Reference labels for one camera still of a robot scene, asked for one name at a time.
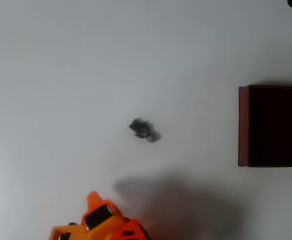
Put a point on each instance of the orange gripper black servo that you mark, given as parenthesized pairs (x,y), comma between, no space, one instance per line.
(98,215)

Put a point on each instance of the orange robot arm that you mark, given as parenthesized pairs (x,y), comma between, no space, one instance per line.
(65,233)

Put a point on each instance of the dark red box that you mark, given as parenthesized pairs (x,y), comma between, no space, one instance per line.
(276,126)

